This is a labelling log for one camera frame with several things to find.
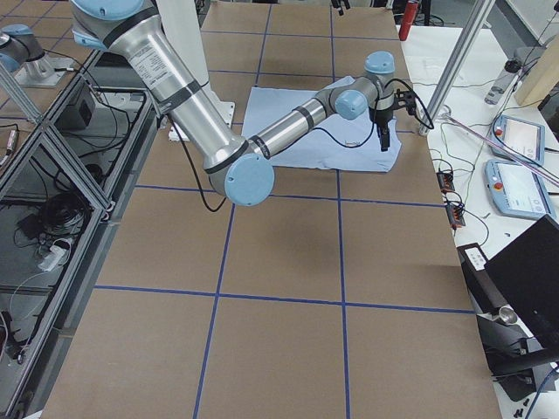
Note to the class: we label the light blue t-shirt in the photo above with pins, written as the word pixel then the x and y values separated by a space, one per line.
pixel 327 129

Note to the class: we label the near teach pendant tablet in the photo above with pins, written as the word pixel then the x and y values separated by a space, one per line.
pixel 516 191

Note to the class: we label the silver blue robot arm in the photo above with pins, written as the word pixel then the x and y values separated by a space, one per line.
pixel 238 168

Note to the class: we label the aluminium frame post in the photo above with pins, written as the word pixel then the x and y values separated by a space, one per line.
pixel 466 39

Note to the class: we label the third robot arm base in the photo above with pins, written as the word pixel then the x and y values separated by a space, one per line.
pixel 23 55

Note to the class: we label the orange circuit board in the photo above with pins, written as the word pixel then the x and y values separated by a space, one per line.
pixel 455 213
pixel 445 181

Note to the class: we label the red cylinder bottle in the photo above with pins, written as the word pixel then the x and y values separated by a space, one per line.
pixel 408 19

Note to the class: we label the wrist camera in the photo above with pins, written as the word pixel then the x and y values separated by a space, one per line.
pixel 405 99

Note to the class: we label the white power strip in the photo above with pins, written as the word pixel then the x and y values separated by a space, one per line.
pixel 59 249

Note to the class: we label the teach pendant tablet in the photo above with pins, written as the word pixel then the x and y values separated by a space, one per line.
pixel 516 191
pixel 522 138

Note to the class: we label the far teach pendant tablet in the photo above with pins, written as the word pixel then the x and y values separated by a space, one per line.
pixel 522 138

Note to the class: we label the black laptop on stand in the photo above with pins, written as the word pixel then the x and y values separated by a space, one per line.
pixel 515 294

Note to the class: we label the metal reacher grabber tool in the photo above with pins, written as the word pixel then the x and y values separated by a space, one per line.
pixel 510 153

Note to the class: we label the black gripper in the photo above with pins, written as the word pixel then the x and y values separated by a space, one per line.
pixel 379 117

